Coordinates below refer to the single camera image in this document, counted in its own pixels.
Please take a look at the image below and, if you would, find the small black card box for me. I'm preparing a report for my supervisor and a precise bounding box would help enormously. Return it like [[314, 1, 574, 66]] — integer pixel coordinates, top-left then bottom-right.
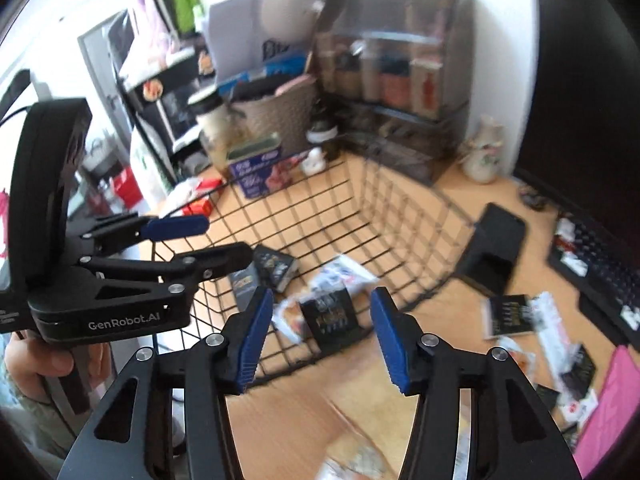
[[483, 295, 534, 339]]

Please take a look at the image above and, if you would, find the black gold snack box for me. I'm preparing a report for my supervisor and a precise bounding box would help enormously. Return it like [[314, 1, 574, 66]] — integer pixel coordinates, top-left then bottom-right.
[[299, 288, 363, 352]]

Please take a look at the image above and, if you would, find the white biscuit snack packet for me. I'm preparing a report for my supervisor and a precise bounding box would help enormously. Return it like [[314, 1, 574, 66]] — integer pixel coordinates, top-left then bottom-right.
[[309, 254, 378, 298]]

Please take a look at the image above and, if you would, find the long white snack packet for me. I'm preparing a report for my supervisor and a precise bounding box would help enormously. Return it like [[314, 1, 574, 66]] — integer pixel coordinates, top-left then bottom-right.
[[530, 292, 572, 390]]

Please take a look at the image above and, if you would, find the person's left hand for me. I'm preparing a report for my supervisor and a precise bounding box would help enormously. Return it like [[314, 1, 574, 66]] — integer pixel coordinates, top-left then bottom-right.
[[4, 331, 114, 403]]

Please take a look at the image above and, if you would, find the red cigarette pack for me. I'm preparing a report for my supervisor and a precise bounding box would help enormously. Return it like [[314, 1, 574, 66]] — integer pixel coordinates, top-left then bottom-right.
[[181, 178, 224, 217]]

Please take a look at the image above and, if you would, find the blue luncheon meat tin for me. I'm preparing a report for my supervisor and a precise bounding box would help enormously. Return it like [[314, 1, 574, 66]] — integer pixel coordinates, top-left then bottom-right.
[[227, 132, 283, 200]]

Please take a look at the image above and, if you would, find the black smartphone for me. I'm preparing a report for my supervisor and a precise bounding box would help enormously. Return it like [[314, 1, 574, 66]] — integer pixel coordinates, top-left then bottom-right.
[[454, 203, 527, 297]]

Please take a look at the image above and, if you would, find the small white duck figurine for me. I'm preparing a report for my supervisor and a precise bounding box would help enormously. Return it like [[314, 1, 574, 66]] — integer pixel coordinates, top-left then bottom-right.
[[300, 146, 326, 177]]

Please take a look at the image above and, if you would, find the black shelf rack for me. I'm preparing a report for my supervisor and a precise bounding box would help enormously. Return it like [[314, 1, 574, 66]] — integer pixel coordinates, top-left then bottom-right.
[[106, 11, 215, 184]]

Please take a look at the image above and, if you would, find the beige woven plastic basket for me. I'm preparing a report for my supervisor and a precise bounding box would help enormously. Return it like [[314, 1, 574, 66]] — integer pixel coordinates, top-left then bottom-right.
[[231, 75, 318, 155]]

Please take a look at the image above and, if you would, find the pink desk mat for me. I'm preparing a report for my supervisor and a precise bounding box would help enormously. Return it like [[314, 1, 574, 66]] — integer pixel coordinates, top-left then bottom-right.
[[574, 346, 639, 479]]

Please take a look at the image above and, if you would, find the black mechanical keyboard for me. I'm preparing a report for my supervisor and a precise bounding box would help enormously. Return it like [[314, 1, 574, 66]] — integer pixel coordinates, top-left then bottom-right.
[[547, 212, 639, 349]]

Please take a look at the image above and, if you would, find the dark glass bottle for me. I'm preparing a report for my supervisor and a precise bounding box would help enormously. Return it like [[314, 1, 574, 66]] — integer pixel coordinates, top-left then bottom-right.
[[306, 99, 340, 162]]

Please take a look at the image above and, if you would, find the white ceramic figurine vase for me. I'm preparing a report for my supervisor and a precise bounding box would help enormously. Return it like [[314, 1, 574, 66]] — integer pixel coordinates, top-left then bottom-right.
[[459, 115, 503, 184]]

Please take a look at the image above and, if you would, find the black computer monitor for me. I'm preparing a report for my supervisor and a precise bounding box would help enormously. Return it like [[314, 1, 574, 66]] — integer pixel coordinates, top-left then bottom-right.
[[514, 0, 639, 230]]

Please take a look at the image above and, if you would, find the dark acrylic drawer organizer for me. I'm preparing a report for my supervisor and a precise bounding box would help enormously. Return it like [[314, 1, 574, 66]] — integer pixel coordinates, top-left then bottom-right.
[[311, 0, 475, 184]]

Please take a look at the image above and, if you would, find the black wire basket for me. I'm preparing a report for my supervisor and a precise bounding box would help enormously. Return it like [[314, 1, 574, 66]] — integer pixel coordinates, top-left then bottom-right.
[[144, 155, 474, 386]]

